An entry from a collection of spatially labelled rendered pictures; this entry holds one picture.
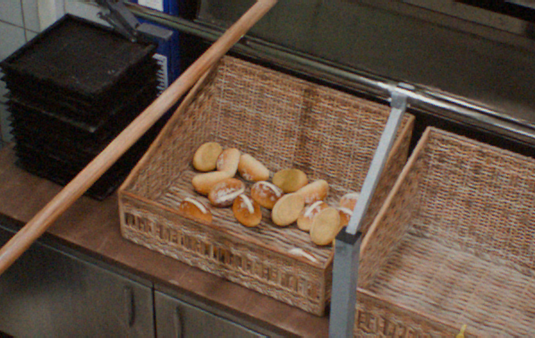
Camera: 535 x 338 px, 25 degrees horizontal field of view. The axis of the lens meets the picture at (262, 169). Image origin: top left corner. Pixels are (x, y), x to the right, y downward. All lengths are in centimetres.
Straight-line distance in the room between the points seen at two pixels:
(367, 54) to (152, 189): 63
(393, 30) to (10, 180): 106
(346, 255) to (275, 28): 77
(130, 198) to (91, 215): 21
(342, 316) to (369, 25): 73
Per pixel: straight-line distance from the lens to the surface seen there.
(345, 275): 243
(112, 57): 300
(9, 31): 355
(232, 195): 297
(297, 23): 292
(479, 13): 270
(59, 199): 209
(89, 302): 308
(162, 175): 301
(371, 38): 285
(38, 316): 327
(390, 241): 285
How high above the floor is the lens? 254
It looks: 39 degrees down
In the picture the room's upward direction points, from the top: 1 degrees clockwise
